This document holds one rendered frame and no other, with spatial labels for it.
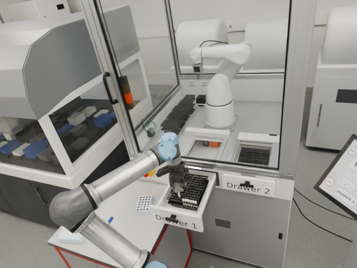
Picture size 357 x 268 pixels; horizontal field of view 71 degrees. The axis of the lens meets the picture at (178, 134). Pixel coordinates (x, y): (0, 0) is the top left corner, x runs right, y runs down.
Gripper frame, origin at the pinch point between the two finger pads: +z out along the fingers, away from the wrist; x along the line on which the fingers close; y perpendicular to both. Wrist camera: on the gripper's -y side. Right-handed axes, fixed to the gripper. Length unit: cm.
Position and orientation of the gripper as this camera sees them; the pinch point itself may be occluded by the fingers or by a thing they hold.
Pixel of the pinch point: (176, 190)
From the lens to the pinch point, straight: 136.1
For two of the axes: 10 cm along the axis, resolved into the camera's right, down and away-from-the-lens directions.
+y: 9.2, 0.9, -3.9
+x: 3.7, -5.6, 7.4
